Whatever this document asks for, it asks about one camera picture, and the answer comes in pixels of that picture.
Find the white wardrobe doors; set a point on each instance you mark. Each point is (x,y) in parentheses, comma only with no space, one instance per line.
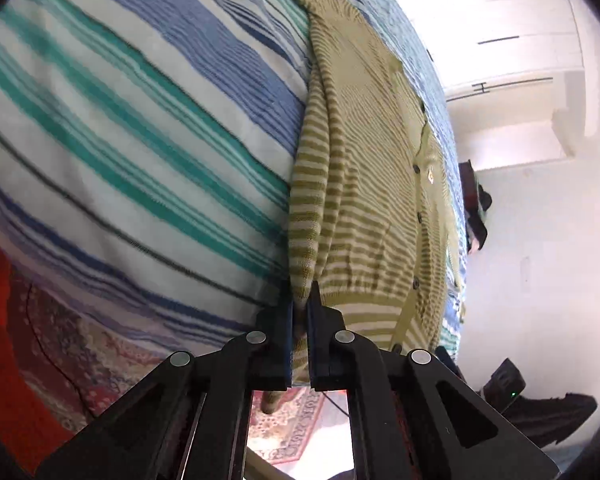
(485,15)

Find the blue green striped bedspread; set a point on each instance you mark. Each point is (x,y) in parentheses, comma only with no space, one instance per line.
(130,125)

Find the patterned red rug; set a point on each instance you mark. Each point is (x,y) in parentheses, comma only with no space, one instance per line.
(80,350)

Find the green striped knit cardigan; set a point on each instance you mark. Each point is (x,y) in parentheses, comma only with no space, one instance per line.
(360,185)

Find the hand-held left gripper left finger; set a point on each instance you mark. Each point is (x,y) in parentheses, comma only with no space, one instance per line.
(284,345)

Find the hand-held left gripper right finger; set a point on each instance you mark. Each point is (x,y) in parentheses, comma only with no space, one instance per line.
(316,350)

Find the black shoe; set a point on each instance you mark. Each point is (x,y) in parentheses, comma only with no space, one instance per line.
(555,415)

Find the red cloth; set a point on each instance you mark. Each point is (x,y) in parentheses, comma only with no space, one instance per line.
(10,360)

